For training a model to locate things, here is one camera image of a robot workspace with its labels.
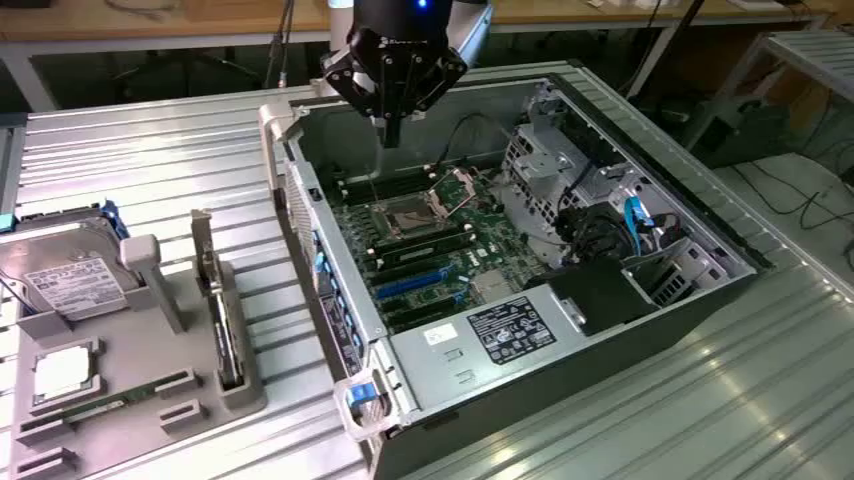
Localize wooden desk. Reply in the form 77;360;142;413
0;0;836;114

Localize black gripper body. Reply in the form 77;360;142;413
346;0;460;76

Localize open black PC case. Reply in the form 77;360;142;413
257;59;776;480

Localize silver chipset heatsink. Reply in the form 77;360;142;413
470;272;521;301

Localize grey coiled cable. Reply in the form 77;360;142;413
103;0;182;22

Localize metal slat side table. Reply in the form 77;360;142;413
680;29;854;151

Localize loose green RAM stick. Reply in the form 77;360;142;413
30;382;169;419

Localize silver CPU chip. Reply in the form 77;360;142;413
33;347;93;399

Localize silver drive cage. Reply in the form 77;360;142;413
500;122;642;251

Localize silver disk bay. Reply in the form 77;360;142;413
620;237;731;309

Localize grey parts rack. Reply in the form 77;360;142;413
0;234;269;480

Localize black floor cable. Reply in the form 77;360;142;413
731;162;854;227

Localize thin black arched wire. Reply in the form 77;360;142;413
444;112;513;166

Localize blue SATA wire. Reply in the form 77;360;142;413
624;197;653;259

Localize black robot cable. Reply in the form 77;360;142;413
265;0;297;89

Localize CPU socket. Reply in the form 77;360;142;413
377;197;440;237

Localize blue expansion slot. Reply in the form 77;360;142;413
373;264;453;299

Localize blue disk caddy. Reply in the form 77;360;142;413
13;199;126;251

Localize grey aluminium profile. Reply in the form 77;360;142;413
0;112;30;217

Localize green motherboard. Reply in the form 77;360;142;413
330;164;556;334

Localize black box under desk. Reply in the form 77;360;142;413
697;97;793;169

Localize silver hard disk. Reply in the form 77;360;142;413
0;219;133;322

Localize metal socket cover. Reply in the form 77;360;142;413
430;167;482;216

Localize black fan shroud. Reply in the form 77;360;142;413
524;257;660;337

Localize silver power supply unit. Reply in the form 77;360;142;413
386;285;590;416

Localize black wire bundle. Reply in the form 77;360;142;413
557;202;633;264

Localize graphics card with metal bracket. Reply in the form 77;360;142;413
190;208;246;392

